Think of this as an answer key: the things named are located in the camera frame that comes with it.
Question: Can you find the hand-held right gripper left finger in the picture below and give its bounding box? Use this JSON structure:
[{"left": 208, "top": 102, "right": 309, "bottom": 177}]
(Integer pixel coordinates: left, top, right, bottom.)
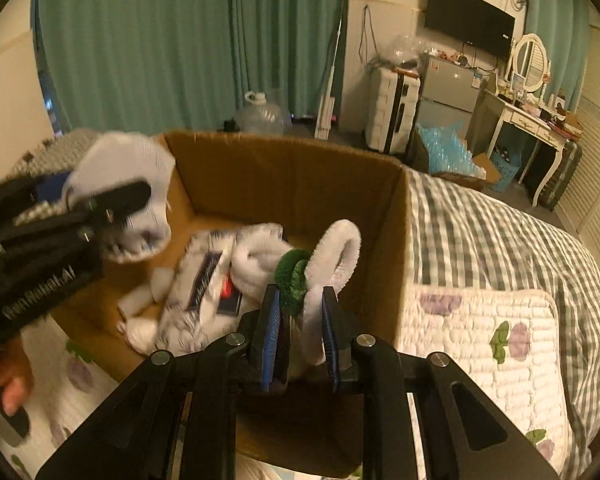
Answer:
[{"left": 35, "top": 284, "right": 283, "bottom": 480}]

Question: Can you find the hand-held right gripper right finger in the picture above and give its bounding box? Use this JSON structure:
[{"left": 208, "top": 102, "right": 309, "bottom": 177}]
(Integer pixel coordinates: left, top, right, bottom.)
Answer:
[{"left": 321, "top": 286, "right": 561, "bottom": 480}]

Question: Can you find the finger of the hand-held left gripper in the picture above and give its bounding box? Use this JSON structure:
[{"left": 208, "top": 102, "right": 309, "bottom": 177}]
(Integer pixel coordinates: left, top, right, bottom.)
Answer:
[
  {"left": 0, "top": 172, "right": 72, "bottom": 223},
  {"left": 67, "top": 180, "right": 153, "bottom": 231}
]

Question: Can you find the pale blue soft cloth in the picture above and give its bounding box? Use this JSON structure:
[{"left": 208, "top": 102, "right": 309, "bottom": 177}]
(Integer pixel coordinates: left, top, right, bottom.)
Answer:
[{"left": 62, "top": 131, "right": 177, "bottom": 263}]

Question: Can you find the floral tissue pack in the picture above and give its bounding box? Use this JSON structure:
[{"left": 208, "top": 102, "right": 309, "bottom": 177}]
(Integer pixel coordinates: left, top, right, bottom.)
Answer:
[{"left": 155, "top": 230, "right": 288, "bottom": 356}]

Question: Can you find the white fuzzy headband green bow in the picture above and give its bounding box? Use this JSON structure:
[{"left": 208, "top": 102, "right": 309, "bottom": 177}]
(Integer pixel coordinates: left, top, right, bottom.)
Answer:
[{"left": 230, "top": 219, "right": 362, "bottom": 367}]

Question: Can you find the cream fluffy cloth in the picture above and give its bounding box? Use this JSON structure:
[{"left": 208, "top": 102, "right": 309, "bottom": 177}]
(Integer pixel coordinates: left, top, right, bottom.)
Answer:
[{"left": 117, "top": 267, "right": 173, "bottom": 356}]

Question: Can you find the brown cardboard box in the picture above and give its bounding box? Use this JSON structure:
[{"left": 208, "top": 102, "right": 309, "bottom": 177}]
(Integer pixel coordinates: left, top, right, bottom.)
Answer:
[{"left": 50, "top": 131, "right": 413, "bottom": 478}]

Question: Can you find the person's left hand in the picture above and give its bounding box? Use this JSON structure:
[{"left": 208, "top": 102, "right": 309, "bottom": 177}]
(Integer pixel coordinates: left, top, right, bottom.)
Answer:
[{"left": 0, "top": 337, "right": 36, "bottom": 417}]

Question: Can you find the quilted floral mat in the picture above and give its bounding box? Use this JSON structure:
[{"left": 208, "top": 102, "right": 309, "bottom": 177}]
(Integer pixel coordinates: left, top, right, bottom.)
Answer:
[{"left": 0, "top": 285, "right": 578, "bottom": 480}]

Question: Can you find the wide teal curtain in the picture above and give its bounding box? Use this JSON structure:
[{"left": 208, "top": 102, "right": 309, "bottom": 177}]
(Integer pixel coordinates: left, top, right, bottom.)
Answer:
[{"left": 32, "top": 0, "right": 241, "bottom": 137}]

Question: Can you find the clear water jug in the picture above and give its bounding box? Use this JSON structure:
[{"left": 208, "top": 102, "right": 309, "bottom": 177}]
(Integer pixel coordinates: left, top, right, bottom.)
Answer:
[{"left": 234, "top": 91, "right": 286, "bottom": 135}]

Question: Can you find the grey checked bed sheet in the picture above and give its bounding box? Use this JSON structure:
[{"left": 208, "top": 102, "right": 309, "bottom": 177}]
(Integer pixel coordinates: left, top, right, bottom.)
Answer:
[{"left": 12, "top": 129, "right": 600, "bottom": 466}]

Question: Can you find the white stick vacuum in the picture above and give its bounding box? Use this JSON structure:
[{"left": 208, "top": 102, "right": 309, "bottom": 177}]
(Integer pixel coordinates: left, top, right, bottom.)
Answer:
[{"left": 314, "top": 2, "right": 345, "bottom": 140}]

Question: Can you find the small floor cardboard box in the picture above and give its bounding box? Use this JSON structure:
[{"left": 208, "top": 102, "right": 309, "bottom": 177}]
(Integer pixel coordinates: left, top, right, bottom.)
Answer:
[{"left": 472, "top": 152, "right": 501, "bottom": 183}]

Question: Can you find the white suitcase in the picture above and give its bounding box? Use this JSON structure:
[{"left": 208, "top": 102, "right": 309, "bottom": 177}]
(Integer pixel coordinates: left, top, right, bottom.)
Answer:
[{"left": 365, "top": 66, "right": 422, "bottom": 155}]

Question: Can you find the blue laundry basket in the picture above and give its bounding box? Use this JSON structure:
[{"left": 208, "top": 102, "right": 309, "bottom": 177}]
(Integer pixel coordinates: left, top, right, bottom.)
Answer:
[{"left": 490, "top": 152, "right": 522, "bottom": 193}]

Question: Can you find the silver fridge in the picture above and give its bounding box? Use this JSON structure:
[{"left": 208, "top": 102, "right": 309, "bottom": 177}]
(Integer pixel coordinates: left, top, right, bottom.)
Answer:
[{"left": 415, "top": 52, "right": 486, "bottom": 156}]

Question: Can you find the dark suitcase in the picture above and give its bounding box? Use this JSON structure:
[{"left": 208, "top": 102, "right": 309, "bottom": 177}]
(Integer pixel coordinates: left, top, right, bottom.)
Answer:
[{"left": 537, "top": 140, "right": 583, "bottom": 211}]

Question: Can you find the white dressing table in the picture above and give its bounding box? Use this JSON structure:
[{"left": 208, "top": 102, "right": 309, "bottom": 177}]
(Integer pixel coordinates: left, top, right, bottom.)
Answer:
[{"left": 485, "top": 87, "right": 576, "bottom": 206}]

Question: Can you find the clear plastic bag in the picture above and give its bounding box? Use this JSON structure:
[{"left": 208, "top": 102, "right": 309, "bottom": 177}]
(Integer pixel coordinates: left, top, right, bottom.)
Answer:
[{"left": 380, "top": 34, "right": 426, "bottom": 73}]

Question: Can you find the white oval mirror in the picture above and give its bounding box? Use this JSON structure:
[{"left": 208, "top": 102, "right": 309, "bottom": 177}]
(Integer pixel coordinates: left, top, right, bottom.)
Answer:
[{"left": 507, "top": 33, "right": 551, "bottom": 93}]

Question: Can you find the narrow teal curtain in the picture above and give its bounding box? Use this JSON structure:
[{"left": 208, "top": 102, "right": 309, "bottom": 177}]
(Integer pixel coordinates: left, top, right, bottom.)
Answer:
[{"left": 525, "top": 0, "right": 592, "bottom": 111}]

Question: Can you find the hanging black cable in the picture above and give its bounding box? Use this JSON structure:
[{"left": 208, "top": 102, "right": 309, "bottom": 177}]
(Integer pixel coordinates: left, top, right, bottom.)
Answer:
[{"left": 357, "top": 5, "right": 381, "bottom": 68}]

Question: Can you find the black wall television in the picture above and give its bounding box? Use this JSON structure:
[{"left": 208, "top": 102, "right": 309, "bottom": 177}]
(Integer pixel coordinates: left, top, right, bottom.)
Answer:
[{"left": 424, "top": 0, "right": 516, "bottom": 60}]

